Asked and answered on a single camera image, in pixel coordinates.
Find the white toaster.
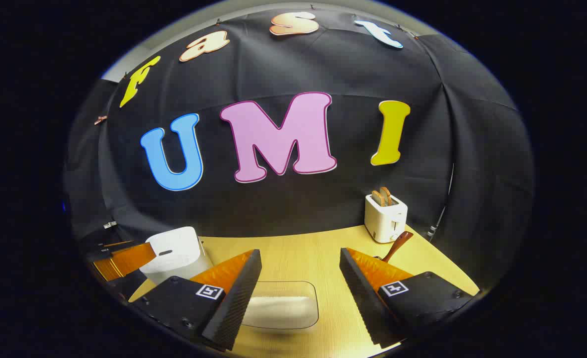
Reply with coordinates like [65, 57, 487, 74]
[364, 193, 408, 244]

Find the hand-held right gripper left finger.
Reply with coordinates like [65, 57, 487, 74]
[129, 249, 262, 352]

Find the brown wooden spoon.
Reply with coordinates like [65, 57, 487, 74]
[382, 231, 414, 263]

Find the grey hanging cable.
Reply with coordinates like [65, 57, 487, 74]
[428, 164, 455, 237]

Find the black backdrop cloth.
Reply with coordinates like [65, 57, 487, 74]
[65, 7, 535, 294]

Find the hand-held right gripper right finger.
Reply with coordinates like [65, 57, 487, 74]
[339, 247, 474, 349]

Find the clear plastic rice container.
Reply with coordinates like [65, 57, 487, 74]
[241, 281, 320, 330]

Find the white rice cooker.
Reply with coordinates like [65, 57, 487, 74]
[139, 226, 214, 285]

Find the pile of white rice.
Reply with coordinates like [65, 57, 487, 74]
[244, 296, 318, 329]

